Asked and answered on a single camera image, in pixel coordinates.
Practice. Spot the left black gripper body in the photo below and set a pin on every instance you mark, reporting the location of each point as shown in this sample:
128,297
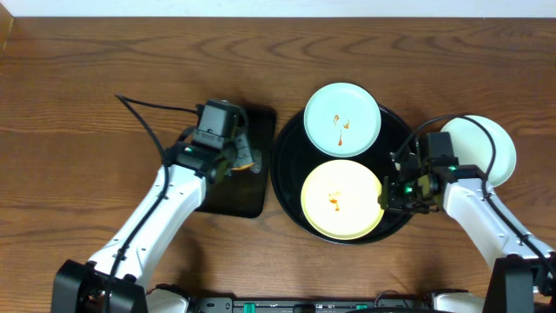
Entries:
236,153

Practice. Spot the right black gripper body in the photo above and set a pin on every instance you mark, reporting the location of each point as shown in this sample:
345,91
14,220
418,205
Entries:
405,195

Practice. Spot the orange green sponge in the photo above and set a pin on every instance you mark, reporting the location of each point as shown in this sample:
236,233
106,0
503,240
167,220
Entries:
243,166

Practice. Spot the yellow plate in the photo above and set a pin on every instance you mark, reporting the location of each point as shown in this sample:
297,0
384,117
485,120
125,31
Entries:
339,199

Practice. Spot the green plate with smeared streaks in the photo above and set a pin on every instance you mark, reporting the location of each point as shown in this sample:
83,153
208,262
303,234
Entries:
472,147

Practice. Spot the green plate with three streaks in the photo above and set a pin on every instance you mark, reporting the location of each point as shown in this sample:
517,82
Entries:
342,120

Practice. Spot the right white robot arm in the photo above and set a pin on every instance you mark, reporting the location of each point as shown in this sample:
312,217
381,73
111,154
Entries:
521,264

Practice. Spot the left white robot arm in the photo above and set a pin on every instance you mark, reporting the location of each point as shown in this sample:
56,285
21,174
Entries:
115,279

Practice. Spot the rectangular black tray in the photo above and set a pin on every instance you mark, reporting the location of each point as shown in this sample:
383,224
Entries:
242,192

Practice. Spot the round black tray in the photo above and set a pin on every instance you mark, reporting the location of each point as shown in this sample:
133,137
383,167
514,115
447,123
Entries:
294,157

